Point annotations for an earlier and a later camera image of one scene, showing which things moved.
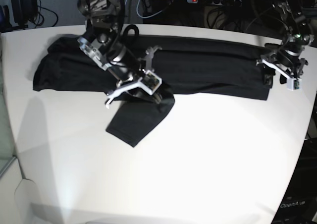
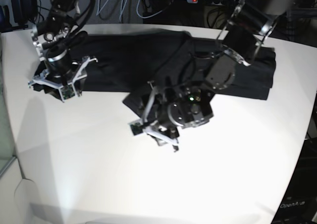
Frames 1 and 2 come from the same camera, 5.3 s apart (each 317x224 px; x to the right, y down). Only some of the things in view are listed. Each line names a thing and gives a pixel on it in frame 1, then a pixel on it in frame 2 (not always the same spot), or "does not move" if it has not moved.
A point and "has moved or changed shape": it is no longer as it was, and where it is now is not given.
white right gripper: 292,84 to 163,135
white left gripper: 149,83 to 65,86
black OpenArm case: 299,205 does not move
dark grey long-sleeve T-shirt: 164,64 has moved or changed shape
